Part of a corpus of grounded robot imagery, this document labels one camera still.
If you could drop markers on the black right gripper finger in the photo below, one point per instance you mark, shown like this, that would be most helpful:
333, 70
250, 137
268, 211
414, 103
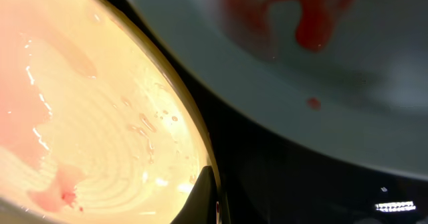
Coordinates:
200, 206

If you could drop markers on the yellow plate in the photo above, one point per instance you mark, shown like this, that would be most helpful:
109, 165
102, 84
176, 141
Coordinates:
96, 125

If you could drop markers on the black round tray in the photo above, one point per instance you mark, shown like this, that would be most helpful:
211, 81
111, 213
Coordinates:
285, 182

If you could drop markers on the pale green plate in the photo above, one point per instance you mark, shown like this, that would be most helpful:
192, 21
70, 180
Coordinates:
345, 78

